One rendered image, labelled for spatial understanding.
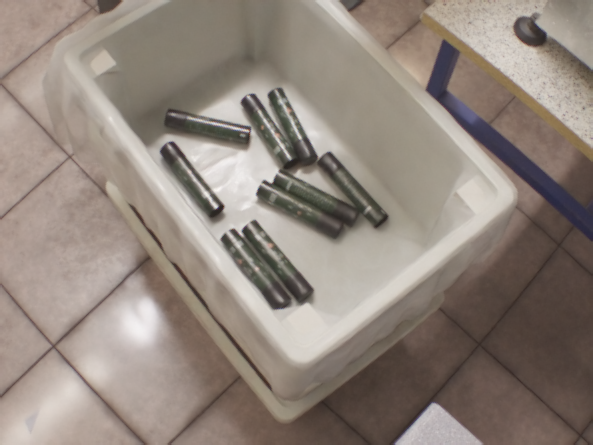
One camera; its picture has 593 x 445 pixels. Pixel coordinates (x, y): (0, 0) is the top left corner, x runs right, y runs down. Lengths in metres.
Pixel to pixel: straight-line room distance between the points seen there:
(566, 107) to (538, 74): 0.07
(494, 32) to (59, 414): 1.16
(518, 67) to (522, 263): 0.79
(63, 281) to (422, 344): 0.81
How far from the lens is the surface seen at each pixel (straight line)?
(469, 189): 1.12
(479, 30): 1.18
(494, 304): 1.80
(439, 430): 0.92
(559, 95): 1.15
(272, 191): 1.28
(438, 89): 1.46
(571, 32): 1.13
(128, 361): 1.70
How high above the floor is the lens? 1.63
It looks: 66 degrees down
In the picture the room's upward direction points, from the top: 7 degrees clockwise
